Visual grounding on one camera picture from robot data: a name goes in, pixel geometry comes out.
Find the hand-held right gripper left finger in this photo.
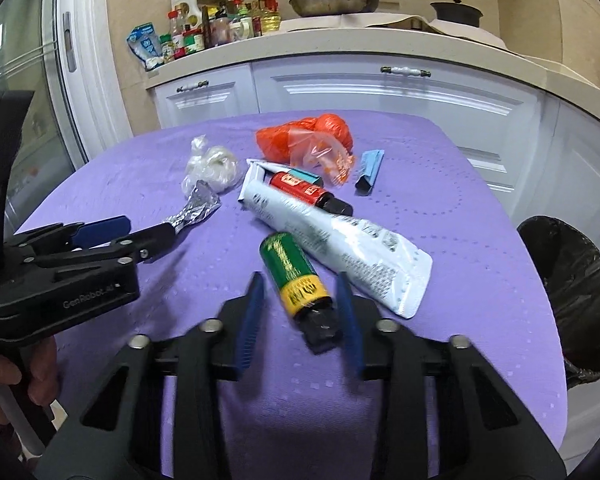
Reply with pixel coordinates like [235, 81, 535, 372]
[32, 271, 266, 480]

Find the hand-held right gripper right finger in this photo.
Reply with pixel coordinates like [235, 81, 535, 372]
[334, 271, 568, 480]

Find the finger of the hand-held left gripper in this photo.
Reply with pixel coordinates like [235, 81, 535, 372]
[30, 222, 179, 276]
[6, 216, 132, 261]

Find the silver foil wrapper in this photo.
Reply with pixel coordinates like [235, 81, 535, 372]
[162, 182, 222, 234]

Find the green and yellow tube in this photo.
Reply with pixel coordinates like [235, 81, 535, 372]
[259, 231, 344, 354]

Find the white printed pouch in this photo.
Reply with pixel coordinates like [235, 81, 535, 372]
[237, 159, 434, 320]

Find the clear bag with orange print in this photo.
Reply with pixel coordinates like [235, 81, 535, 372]
[287, 130, 356, 189]

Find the black trash bin with liner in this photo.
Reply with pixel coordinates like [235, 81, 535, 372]
[517, 215, 600, 391]

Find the person's left hand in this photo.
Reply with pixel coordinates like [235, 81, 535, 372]
[0, 335, 60, 441]

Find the crumpled clear plastic wrap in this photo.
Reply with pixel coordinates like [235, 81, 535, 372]
[181, 135, 241, 196]

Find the red bottle with black cap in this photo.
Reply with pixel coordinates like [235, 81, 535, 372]
[269, 171, 354, 216]

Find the purple dotted tablecloth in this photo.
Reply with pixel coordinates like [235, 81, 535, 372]
[2, 109, 569, 480]

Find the teal and white packet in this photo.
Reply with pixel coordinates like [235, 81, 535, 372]
[286, 169, 324, 187]

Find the light blue small packet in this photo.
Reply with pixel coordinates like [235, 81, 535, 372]
[354, 149, 386, 197]

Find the orange plastic bag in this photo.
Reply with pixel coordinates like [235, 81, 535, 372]
[255, 115, 355, 166]

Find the white framed sliding door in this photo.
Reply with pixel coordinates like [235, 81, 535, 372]
[0, 0, 133, 221]

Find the blue and white bag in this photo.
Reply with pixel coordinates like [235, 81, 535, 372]
[126, 22, 165, 71]

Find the group of condiment bottles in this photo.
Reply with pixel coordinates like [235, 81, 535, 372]
[159, 0, 261, 62]

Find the white kitchen cabinet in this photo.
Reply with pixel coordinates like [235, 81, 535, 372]
[147, 52, 600, 271]

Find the white two-tier shelf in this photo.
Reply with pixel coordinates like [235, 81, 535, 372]
[172, 0, 232, 26]

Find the yellow cooking oil bottle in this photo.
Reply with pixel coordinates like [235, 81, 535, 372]
[252, 0, 283, 36]

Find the black lidded pot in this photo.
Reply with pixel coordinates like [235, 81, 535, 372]
[429, 0, 484, 26]

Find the grey sliding door handle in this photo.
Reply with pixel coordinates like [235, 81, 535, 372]
[62, 10, 79, 74]

